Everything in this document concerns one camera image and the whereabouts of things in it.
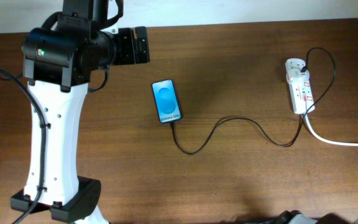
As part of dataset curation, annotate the black USB charging cable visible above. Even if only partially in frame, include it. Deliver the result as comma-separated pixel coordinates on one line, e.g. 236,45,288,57
168,47,337,156

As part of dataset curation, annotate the white power strip cord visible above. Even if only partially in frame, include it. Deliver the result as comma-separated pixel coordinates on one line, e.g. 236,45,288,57
303,113,358,148

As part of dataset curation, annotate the blue Galaxy smartphone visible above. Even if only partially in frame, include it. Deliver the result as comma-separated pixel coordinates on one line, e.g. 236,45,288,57
152,79,182,123

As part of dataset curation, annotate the white power strip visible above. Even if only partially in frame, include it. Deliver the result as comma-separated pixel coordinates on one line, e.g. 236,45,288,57
285,58,315,114

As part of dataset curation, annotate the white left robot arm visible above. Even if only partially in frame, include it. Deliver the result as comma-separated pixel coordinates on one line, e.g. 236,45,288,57
10,0,150,223

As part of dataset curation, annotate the white USB charger adapter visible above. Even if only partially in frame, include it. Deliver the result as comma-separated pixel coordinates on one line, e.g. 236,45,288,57
286,68,310,84

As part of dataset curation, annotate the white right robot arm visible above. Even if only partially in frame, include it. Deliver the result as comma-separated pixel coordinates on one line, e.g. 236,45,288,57
262,210,358,224

